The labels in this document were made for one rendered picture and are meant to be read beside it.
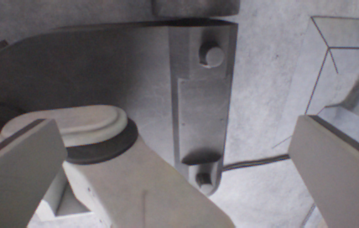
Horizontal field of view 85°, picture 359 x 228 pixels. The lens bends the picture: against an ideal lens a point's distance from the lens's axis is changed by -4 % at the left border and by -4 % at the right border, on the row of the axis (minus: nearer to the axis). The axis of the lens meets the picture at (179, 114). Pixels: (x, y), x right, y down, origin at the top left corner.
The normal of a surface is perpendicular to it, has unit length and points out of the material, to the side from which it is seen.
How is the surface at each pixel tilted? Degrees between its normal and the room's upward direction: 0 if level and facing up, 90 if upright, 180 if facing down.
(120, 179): 90
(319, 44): 10
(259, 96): 0
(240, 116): 0
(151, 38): 0
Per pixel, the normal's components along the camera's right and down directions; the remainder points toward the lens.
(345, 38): 0.19, 0.31
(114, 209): -0.02, -0.87
